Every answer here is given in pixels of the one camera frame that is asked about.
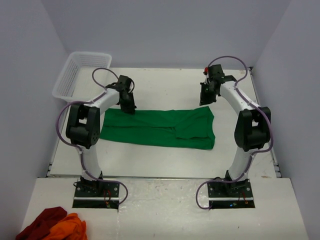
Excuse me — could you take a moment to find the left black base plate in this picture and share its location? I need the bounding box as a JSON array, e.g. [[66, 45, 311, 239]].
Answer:
[[72, 180, 120, 210]]

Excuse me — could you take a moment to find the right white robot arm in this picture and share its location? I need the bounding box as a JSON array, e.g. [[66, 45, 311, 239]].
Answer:
[[200, 64, 271, 197]]

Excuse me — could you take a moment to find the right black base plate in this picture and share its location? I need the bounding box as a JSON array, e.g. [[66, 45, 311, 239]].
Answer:
[[207, 179, 255, 209]]

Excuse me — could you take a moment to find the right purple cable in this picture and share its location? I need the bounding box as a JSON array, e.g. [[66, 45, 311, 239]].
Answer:
[[195, 55, 274, 210]]

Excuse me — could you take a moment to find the green t shirt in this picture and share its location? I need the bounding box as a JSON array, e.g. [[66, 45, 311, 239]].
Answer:
[[100, 106, 216, 150]]

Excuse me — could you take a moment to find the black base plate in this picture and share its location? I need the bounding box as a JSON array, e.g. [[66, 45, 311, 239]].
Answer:
[[207, 179, 255, 209], [72, 180, 120, 210]]

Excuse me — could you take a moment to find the dark red t shirt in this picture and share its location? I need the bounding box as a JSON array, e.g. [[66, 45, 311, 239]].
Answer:
[[15, 206, 68, 240]]

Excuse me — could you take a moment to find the orange t shirt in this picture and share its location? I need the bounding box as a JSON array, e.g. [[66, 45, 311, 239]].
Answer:
[[44, 213, 88, 240]]

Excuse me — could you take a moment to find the white plastic basket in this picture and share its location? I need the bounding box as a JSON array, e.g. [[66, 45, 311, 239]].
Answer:
[[52, 51, 112, 102]]

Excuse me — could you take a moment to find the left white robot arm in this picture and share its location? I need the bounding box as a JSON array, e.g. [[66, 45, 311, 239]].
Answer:
[[65, 75, 136, 197]]

